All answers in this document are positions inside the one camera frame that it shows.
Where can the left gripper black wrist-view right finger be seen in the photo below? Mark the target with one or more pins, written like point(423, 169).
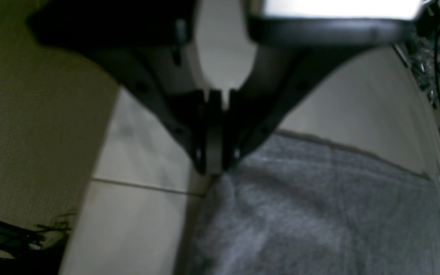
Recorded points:
point(293, 57)

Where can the grey T-shirt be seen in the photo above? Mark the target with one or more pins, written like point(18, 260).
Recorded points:
point(303, 207)

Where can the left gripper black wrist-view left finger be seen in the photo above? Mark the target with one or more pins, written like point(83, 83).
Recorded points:
point(147, 46)

